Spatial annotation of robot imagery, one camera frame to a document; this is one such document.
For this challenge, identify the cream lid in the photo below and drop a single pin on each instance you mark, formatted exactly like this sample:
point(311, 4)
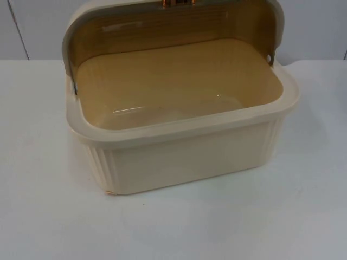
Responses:
point(162, 24)

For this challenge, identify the cream box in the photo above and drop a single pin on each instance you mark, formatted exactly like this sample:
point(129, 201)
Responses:
point(189, 162)

